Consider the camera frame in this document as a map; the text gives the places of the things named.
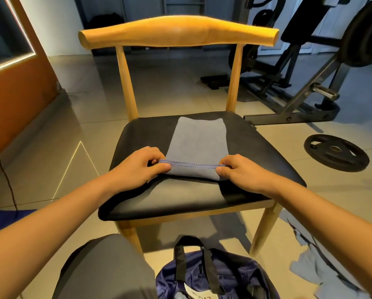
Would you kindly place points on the person's right forearm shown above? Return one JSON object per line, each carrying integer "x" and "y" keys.
{"x": 335, "y": 227}

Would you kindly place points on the pile of blue-grey towels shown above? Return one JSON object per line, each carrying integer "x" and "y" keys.
{"x": 317, "y": 264}

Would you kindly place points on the person's left leg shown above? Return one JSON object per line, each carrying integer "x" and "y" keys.
{"x": 105, "y": 271}

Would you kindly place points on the person's right hand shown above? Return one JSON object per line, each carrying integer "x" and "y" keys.
{"x": 248, "y": 175}

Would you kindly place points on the mounted black weight plate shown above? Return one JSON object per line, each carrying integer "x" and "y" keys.
{"x": 366, "y": 34}

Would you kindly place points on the loose black weight plate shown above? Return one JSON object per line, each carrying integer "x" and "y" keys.
{"x": 336, "y": 152}

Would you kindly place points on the wall mirror with light strip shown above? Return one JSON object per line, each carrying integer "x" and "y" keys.
{"x": 5, "y": 31}

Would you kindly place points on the black and grey gym machine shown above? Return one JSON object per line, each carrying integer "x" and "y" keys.
{"x": 292, "y": 102}

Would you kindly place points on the wooden chair with black seat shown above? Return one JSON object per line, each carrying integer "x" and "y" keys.
{"x": 173, "y": 31}

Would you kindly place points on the single blue-grey towel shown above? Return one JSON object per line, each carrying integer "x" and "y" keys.
{"x": 198, "y": 143}

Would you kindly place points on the person's left hand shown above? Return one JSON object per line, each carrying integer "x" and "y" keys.
{"x": 136, "y": 171}

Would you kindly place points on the grey shelf unit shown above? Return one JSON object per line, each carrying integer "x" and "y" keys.
{"x": 148, "y": 6}

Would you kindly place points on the dark blue mat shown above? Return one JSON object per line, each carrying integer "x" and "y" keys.
{"x": 5, "y": 219}

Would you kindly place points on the navy blue bag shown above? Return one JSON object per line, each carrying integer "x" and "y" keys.
{"x": 229, "y": 277}

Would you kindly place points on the person's left forearm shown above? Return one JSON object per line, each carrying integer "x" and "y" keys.
{"x": 42, "y": 239}

